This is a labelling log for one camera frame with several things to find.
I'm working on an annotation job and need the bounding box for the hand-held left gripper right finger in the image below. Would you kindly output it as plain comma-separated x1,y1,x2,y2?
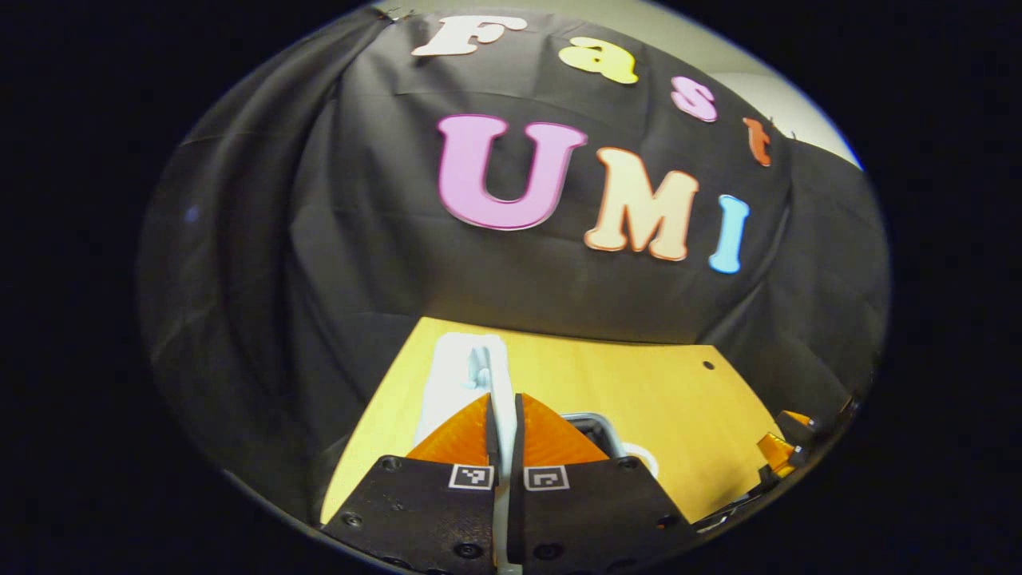
506,393,697,575

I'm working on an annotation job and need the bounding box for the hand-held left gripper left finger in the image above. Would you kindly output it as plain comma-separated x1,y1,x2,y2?
321,391,497,575

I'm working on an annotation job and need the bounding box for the silver hard-shell suitcase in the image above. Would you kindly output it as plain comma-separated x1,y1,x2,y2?
414,331,660,575

